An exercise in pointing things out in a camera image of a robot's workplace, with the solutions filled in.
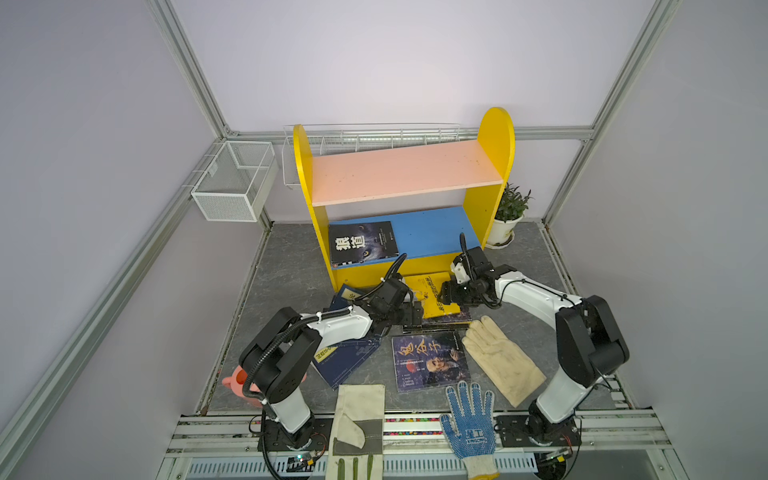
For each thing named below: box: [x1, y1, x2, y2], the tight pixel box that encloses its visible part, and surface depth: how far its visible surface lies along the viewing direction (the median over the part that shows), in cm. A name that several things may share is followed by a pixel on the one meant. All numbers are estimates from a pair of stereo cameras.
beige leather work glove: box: [462, 316, 547, 408], surface depth 87 cm
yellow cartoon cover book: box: [404, 272, 461, 319], surface depth 95 cm
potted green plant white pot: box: [485, 182, 535, 250], surface depth 104 cm
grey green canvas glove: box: [325, 384, 385, 480], surface depth 74 cm
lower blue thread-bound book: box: [310, 333, 382, 391], surface depth 87 cm
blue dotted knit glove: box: [440, 380, 497, 480], surface depth 75 cm
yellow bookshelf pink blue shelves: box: [293, 107, 516, 293], surface depth 83 cm
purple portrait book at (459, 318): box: [422, 311, 473, 327], surface depth 91 cm
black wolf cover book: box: [329, 221, 399, 268], surface depth 96 cm
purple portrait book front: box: [391, 331, 471, 392], surface depth 86 cm
